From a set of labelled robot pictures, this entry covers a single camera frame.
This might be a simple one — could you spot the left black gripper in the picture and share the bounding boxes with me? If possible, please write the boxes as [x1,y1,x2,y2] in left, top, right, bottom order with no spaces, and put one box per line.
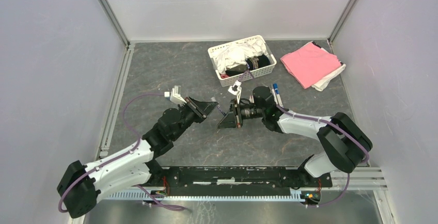
[171,95,219,141]

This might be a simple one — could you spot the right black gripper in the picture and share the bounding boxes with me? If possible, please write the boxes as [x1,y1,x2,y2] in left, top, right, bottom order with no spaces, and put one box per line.
[217,99,265,129]

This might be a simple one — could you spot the white pen blue ends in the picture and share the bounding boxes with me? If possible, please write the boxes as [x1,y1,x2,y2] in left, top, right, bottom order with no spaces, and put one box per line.
[272,83,283,107]

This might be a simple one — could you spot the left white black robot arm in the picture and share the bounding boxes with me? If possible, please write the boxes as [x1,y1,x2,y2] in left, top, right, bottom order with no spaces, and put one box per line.
[57,97,218,218]

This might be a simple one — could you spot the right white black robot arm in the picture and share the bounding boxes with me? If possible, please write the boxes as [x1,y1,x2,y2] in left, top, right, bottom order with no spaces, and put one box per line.
[217,86,373,187]

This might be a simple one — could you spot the white plastic basket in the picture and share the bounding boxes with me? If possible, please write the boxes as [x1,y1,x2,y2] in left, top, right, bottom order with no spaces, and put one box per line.
[208,35,277,87]

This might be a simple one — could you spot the black cloth in basket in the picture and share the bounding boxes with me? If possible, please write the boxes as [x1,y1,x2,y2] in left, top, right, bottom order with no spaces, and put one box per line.
[225,55,271,77]

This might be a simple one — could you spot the white cloth in basket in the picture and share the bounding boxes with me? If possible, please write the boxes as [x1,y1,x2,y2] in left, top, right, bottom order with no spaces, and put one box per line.
[213,39,267,74]

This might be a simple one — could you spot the pink folded cloth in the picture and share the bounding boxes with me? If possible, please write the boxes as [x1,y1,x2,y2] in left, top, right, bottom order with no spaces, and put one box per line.
[280,42,320,89]

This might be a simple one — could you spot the white cloth under pink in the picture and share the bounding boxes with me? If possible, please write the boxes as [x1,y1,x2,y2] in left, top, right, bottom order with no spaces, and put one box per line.
[309,41,346,91]

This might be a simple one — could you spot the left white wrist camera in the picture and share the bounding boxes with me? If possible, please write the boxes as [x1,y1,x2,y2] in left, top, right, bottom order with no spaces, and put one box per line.
[164,85,186,105]

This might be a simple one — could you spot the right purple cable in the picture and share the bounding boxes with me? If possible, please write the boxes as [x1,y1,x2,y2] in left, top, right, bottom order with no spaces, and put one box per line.
[238,70,371,207]

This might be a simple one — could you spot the purple cable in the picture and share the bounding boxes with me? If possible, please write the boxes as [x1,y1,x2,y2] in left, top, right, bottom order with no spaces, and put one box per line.
[57,93,167,214]
[238,70,371,207]

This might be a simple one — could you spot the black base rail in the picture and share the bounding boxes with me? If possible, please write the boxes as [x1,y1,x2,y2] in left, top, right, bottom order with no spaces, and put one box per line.
[142,166,333,197]

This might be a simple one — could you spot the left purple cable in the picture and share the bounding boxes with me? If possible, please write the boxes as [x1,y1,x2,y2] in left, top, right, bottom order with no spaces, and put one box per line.
[57,93,167,214]

